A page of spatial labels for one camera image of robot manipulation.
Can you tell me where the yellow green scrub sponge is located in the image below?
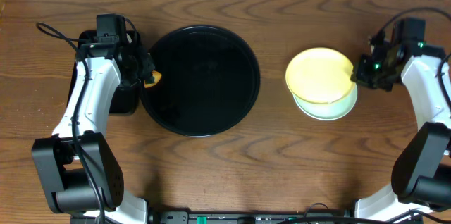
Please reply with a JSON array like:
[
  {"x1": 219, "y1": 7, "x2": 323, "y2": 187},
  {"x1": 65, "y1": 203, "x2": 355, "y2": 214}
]
[{"x1": 144, "y1": 70, "x2": 162, "y2": 89}]

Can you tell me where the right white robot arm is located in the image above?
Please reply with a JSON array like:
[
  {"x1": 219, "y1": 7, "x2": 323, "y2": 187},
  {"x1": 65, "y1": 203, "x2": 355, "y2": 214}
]
[{"x1": 351, "y1": 18, "x2": 450, "y2": 223}]

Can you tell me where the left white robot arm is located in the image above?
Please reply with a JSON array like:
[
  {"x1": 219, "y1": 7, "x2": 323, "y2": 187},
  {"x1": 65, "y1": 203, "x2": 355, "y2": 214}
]
[{"x1": 32, "y1": 14, "x2": 154, "y2": 223}]

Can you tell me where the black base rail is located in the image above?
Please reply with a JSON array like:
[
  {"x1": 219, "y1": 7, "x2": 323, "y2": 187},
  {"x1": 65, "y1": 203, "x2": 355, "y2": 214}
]
[{"x1": 69, "y1": 210, "x2": 424, "y2": 224}]

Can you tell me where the black round tray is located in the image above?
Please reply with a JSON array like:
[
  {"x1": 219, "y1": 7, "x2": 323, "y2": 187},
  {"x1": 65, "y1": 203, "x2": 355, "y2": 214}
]
[{"x1": 141, "y1": 25, "x2": 260, "y2": 137}]

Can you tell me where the yellow plate with stain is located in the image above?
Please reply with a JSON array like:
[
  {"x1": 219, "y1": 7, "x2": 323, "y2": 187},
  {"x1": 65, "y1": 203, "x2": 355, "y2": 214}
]
[{"x1": 285, "y1": 47, "x2": 356, "y2": 104}]

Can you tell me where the black rectangular tray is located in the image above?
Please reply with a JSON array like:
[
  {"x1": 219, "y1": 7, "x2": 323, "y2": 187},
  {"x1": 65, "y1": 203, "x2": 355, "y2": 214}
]
[{"x1": 67, "y1": 30, "x2": 142, "y2": 115}]

